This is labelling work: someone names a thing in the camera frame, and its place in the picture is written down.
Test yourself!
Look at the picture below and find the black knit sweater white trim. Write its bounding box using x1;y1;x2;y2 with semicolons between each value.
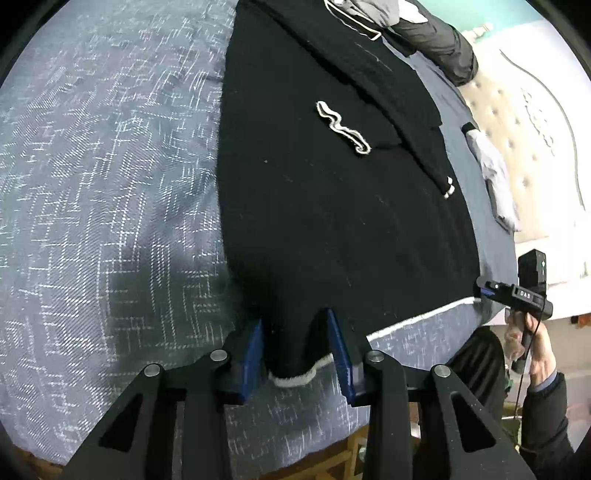
216;1;480;388

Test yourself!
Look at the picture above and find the person's dark sleeve forearm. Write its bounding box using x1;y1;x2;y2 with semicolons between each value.
520;371;575;479

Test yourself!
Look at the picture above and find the person's right hand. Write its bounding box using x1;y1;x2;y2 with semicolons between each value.
504;310;557;393

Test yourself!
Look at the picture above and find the folded light grey garment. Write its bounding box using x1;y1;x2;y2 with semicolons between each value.
462;123;522;234

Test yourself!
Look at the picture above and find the blue patterned bed sheet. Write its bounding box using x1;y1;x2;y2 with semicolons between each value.
1;1;517;478

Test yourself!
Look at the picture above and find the cream tufted headboard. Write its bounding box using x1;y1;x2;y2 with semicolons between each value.
460;20;590;319

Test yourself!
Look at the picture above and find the dark grey rolled duvet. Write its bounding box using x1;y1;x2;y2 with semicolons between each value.
391;1;479;87

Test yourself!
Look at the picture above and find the white shirt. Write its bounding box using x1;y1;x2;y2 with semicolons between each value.
398;0;428;24

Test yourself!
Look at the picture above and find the grey t-shirt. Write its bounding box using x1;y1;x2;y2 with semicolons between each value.
341;0;401;27

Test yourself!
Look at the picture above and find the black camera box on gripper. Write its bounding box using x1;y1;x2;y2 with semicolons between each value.
518;249;547;297

